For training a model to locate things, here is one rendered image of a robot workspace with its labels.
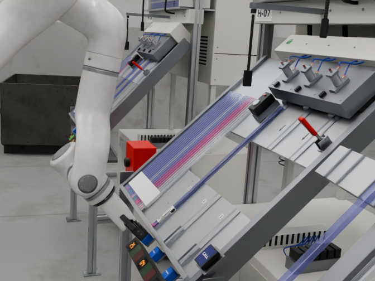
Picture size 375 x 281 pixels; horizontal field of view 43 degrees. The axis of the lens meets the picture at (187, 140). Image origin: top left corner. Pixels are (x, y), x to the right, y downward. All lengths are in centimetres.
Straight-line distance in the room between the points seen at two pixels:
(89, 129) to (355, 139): 62
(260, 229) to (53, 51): 500
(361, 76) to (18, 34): 80
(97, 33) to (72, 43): 473
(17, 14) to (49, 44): 478
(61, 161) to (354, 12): 84
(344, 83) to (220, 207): 43
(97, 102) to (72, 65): 474
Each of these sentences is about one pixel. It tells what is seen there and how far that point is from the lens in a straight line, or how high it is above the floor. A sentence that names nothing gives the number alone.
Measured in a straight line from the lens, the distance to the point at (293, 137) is 127.
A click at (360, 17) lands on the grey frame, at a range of 133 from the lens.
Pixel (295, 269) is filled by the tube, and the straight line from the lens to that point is 78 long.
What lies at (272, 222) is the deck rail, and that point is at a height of 85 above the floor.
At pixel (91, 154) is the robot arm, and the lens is 113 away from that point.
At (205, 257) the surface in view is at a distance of 105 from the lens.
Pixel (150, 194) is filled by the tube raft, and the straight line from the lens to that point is 149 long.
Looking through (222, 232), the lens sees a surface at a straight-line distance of 115.
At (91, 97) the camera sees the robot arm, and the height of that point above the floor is 109.
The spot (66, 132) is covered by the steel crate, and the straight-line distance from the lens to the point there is 480.
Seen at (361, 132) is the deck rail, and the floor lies 106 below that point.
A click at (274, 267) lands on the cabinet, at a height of 62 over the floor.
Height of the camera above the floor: 125
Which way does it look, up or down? 13 degrees down
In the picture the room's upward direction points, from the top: 4 degrees clockwise
